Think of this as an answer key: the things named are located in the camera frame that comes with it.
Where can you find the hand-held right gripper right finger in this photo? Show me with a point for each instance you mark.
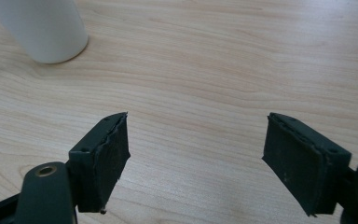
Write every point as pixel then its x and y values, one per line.
pixel 301 165

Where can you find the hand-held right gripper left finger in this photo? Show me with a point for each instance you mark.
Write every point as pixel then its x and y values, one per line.
pixel 101 168

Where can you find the white cup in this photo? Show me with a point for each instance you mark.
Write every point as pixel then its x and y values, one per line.
pixel 43 28

